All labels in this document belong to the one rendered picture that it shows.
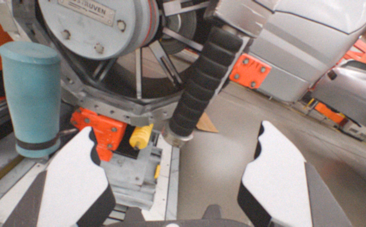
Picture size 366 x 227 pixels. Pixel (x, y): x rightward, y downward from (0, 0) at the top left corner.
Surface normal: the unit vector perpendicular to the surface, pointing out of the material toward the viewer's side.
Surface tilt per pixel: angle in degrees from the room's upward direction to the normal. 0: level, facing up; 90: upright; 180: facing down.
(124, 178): 0
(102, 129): 90
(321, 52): 90
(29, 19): 45
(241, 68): 90
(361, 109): 108
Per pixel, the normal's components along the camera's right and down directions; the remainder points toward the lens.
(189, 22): -0.01, 0.51
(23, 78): 0.31, 0.55
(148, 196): 0.39, -0.79
